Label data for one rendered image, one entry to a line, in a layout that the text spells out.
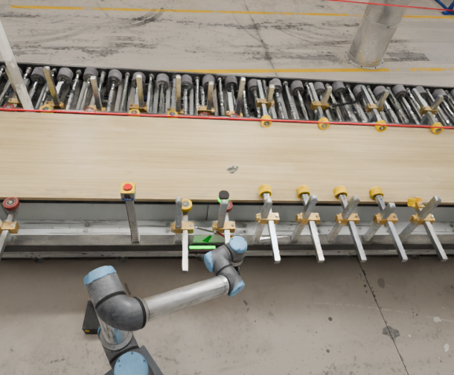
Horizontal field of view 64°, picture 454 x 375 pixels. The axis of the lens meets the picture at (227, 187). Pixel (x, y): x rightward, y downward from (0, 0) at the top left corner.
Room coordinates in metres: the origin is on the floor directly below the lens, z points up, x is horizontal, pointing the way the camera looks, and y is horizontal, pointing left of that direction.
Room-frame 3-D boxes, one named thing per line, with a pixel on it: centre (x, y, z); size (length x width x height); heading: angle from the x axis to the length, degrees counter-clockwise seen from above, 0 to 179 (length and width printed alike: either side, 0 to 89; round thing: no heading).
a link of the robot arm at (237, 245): (0.91, -0.10, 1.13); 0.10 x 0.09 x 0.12; 130
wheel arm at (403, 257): (1.38, -1.03, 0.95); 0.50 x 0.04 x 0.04; 12
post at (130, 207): (1.11, 0.50, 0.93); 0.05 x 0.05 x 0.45; 12
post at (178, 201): (1.16, 0.24, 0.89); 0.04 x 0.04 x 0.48; 12
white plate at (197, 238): (1.18, 0.02, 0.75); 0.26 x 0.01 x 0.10; 102
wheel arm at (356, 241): (1.33, -0.78, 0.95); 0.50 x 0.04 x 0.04; 12
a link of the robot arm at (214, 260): (0.83, -0.02, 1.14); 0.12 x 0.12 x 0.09; 40
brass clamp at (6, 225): (0.96, 1.20, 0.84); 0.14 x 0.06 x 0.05; 102
